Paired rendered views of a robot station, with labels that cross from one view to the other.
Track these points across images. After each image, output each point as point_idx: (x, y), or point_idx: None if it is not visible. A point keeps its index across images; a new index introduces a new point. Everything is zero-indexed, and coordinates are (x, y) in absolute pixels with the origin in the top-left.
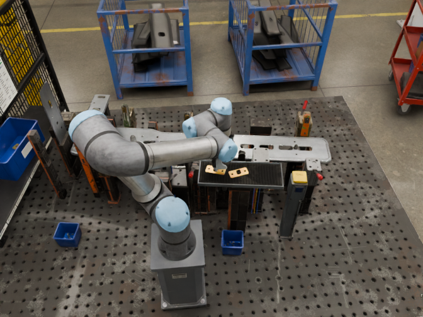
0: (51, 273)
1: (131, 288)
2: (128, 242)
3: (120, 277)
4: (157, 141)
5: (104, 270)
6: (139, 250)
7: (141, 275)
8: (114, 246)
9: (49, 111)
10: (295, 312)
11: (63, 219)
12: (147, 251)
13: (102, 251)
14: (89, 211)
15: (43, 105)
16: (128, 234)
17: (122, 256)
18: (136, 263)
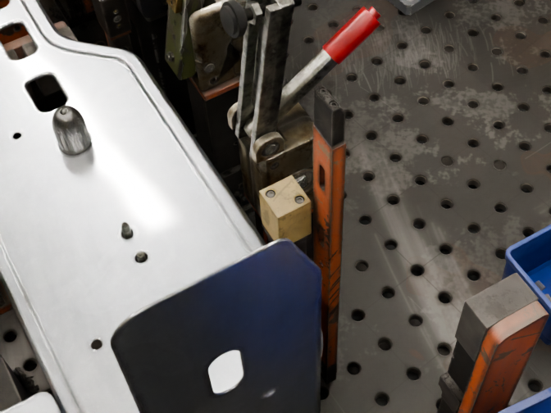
0: None
1: (516, 42)
2: (407, 137)
3: (516, 82)
4: (21, 65)
5: (535, 131)
6: (405, 96)
7: (464, 43)
8: (452, 164)
9: (272, 360)
10: None
11: (511, 402)
12: (393, 74)
13: (494, 179)
14: (407, 344)
15: (319, 288)
16: (384, 155)
17: (462, 119)
18: (447, 74)
